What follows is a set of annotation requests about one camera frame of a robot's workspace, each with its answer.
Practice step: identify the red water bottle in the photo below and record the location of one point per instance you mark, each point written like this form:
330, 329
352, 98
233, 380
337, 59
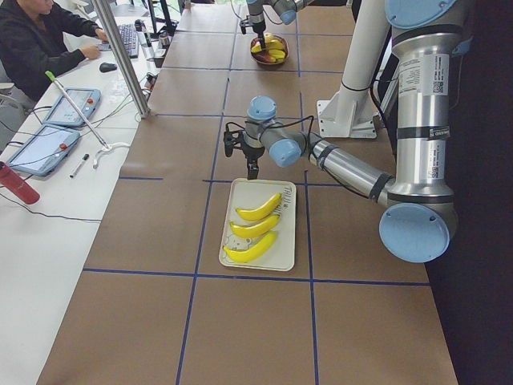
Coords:
13, 182

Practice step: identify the person in black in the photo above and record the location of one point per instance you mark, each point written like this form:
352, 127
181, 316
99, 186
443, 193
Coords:
32, 43

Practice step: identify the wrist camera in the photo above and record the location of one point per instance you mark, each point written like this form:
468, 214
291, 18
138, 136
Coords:
232, 141

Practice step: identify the black white marker pen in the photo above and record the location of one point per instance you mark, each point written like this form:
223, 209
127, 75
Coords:
77, 168

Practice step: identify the white bear plate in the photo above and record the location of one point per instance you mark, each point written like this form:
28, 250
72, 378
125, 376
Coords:
250, 194

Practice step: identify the aluminium frame post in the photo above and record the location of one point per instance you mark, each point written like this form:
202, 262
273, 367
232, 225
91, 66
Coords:
107, 19

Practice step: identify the metal reacher grabber stick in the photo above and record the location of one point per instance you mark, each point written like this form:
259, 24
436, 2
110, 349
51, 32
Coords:
106, 147

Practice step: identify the black keyboard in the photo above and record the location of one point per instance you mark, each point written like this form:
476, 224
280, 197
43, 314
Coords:
129, 37

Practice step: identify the black computer mouse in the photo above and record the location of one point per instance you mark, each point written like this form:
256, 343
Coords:
107, 67

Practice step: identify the dark red mango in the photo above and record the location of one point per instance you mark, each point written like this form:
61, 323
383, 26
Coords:
266, 60

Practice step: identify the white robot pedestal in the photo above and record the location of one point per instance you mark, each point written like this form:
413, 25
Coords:
351, 112

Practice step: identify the yellow star fruit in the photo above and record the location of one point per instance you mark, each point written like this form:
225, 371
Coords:
278, 55

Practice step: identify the brown wicker basket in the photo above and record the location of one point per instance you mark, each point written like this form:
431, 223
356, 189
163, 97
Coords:
266, 51

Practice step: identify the near teach pendant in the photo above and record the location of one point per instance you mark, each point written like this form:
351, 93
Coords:
42, 153

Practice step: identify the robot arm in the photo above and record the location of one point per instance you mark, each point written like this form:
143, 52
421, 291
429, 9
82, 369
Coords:
286, 10
419, 219

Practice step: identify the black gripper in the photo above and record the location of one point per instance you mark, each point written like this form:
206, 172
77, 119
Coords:
252, 152
256, 21

